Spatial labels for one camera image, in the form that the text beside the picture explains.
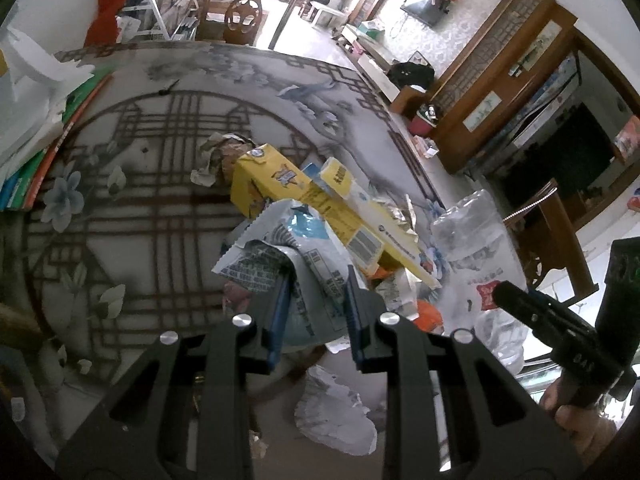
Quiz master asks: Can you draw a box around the clear plastic bottle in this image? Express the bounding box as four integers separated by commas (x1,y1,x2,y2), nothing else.
430,189,527,376

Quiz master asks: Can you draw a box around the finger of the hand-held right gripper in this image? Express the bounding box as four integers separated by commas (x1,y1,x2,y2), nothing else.
494,280,597,357

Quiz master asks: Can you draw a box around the carved wooden chair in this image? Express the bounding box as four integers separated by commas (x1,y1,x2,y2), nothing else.
221,0,264,47

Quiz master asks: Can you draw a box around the white and blue snack wrapper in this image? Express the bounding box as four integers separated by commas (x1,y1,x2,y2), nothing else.
212,199,353,348

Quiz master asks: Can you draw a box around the red bin full of trash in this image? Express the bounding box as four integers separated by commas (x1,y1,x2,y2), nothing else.
84,0,125,47

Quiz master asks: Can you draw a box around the yellow milk carton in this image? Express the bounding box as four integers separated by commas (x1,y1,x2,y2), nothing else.
230,142,307,220

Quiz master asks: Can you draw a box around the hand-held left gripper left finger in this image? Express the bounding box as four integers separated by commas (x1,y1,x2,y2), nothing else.
55,274,292,480

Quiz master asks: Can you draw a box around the wall television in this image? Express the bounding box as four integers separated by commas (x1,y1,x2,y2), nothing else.
404,0,452,27

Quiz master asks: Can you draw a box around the crumpled white paper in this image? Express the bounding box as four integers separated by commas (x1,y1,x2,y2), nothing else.
294,364,379,457

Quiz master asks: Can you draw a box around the stack of books and papers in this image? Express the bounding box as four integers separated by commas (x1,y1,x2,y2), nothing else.
0,24,117,212

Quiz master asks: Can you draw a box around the wooden armchair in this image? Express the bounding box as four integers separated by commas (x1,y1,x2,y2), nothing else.
504,179,601,307

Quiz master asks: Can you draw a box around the wooden cabinet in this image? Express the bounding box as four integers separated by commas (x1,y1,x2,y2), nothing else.
430,0,640,176

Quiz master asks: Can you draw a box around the long yellow and white box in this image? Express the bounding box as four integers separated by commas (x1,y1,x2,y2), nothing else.
299,157,442,290

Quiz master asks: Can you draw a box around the red flower pot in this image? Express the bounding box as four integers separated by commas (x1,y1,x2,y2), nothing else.
409,104,442,137

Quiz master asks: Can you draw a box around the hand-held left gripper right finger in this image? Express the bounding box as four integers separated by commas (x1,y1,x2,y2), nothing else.
345,265,583,480

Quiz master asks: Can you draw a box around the person's right hand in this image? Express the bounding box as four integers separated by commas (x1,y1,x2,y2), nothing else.
539,376,619,446

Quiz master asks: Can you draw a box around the black bag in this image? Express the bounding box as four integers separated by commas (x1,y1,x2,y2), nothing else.
387,60,436,92

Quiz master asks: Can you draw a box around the metal rack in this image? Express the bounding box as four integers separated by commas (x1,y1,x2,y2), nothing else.
124,0,203,42

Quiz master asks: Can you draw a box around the orange snack bag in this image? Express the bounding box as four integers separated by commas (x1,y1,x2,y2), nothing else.
414,300,446,333

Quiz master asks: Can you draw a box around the grey printed tissue pack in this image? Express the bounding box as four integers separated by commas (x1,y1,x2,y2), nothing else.
376,267,417,322

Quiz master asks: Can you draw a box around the crumpled brown paper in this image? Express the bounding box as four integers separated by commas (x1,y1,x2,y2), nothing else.
190,131,257,188

